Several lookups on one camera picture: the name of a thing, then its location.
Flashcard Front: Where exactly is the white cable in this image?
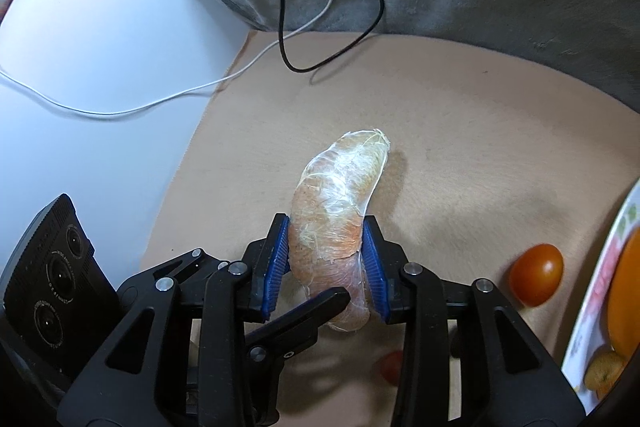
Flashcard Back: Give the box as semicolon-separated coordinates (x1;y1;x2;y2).
0;0;336;117

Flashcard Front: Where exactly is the tan cloth mat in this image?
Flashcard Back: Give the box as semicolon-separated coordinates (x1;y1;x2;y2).
139;30;640;427

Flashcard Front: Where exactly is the black camera box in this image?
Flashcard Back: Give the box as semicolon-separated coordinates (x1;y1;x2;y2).
1;194;122;405

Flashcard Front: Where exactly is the large red cherry tomato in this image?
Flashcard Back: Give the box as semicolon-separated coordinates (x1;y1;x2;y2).
508;244;564;308

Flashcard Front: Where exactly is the large orange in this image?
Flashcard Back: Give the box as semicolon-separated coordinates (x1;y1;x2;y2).
606;229;640;359

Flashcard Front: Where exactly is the peeled pomelo segment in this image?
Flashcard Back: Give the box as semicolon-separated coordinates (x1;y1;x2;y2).
288;129;390;332

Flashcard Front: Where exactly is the brown longan upper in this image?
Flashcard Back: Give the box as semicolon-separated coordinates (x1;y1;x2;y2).
584;351;626;392

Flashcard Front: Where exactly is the white floral plate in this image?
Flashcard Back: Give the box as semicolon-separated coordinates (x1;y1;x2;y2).
561;182;639;414

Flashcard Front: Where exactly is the small red cherry tomato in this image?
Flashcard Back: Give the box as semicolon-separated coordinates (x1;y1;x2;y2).
378;350;404;387

